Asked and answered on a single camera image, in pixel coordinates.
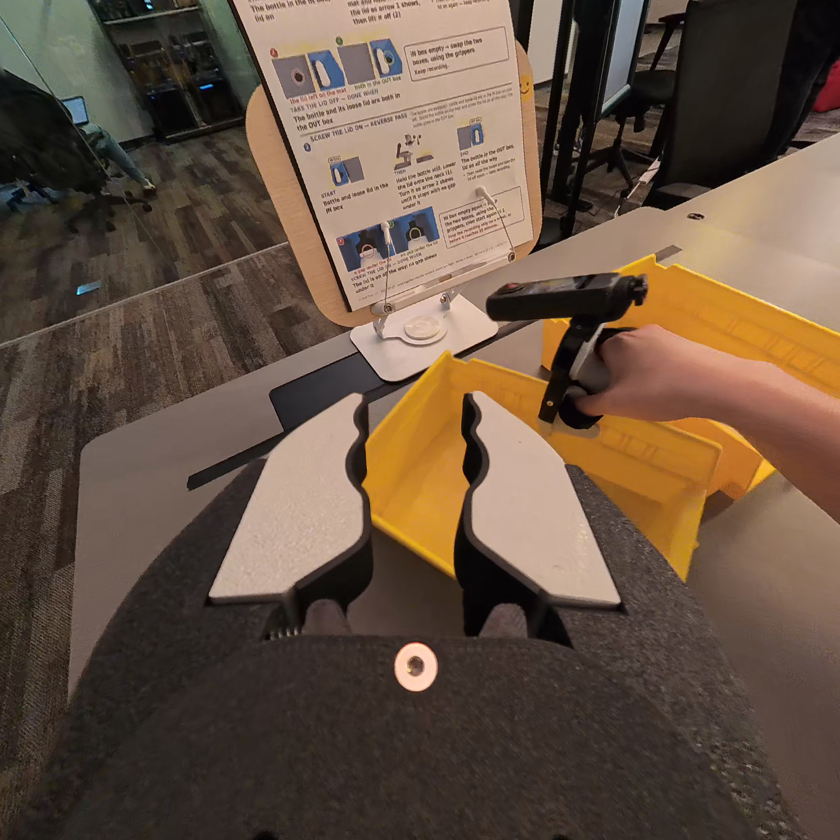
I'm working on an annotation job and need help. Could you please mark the wooden document board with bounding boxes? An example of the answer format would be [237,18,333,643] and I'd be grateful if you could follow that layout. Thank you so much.
[246,39,544,327]

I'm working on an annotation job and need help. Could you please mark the person's right hand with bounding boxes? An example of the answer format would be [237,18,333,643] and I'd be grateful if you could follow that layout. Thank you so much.
[577,325,731,422]

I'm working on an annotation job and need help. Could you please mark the dark display cabinet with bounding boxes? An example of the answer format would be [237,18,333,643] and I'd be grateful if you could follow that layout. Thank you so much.
[88,0,247,142]

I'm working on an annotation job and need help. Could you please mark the person's right forearm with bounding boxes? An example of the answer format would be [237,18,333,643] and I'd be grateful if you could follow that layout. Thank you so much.
[715,348,840,519]

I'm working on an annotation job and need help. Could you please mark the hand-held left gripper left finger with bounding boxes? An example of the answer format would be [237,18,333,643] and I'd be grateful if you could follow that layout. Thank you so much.
[207,392,375,637]

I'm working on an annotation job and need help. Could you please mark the black framed glass panel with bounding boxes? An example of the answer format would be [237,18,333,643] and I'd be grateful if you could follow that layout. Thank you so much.
[548,0,654,231]

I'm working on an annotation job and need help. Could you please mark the printed instruction sheet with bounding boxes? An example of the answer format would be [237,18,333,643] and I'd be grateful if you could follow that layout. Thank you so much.
[226,0,536,312]

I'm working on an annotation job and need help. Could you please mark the black office chair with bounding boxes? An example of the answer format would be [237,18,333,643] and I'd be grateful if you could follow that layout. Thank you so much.
[0,69,153,232]
[587,69,677,191]
[643,0,802,211]

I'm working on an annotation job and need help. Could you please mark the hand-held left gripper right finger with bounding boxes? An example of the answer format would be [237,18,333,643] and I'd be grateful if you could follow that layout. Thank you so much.
[453,391,623,630]

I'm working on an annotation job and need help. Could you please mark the yellow plastic bin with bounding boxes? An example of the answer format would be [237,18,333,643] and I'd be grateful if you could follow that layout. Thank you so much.
[363,350,724,584]
[541,255,840,501]

